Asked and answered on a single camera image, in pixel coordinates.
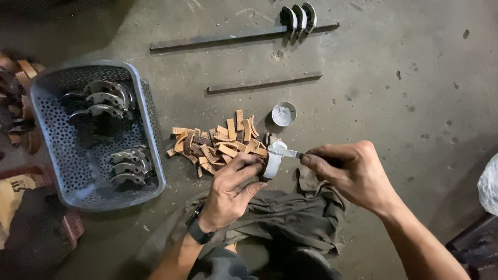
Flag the person's right hand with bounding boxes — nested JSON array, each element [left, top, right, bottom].
[[301, 140, 402, 217]]

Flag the person's left hand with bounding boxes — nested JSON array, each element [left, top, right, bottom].
[[198, 153, 268, 234]]

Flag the glue-coated metal brake shoe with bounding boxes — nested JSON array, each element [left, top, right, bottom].
[[261, 133, 289, 182]]

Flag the metal spreading knife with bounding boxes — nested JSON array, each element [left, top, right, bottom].
[[277, 147, 344, 166]]

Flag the black wristwatch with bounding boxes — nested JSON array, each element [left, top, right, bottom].
[[185, 202, 217, 246]]

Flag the pile of brown lining strips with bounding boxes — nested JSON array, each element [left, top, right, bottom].
[[167, 109, 269, 178]]

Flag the olive green cloth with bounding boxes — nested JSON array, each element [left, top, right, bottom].
[[136, 166, 349, 270]]

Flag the person's dark shorts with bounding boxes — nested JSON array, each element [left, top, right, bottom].
[[187, 244, 344, 280]]

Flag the small round glue tin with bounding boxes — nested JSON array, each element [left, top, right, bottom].
[[271, 101, 297, 127]]

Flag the short flat metal bar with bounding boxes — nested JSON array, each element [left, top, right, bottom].
[[206, 71, 324, 94]]

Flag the white plastic bag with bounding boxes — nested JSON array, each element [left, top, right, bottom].
[[477, 152, 498, 217]]

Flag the dark box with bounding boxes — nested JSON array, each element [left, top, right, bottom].
[[445, 213, 498, 280]]

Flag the heap of bare brake shoes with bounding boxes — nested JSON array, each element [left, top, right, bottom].
[[59, 80, 155, 188]]

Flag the red plastic crate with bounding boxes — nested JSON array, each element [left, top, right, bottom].
[[0, 166, 85, 250]]

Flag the long flat metal bar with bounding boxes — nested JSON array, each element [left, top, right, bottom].
[[149, 22, 341, 52]]

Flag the dark brake shoe on bar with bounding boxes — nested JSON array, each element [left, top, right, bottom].
[[301, 2, 317, 36], [292, 3, 308, 39], [279, 6, 299, 41]]

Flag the grey perforated plastic basket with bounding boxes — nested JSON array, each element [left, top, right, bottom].
[[29, 60, 167, 212]]

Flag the heap of brown-lined brake shoes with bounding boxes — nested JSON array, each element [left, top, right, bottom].
[[0, 52, 47, 156]]

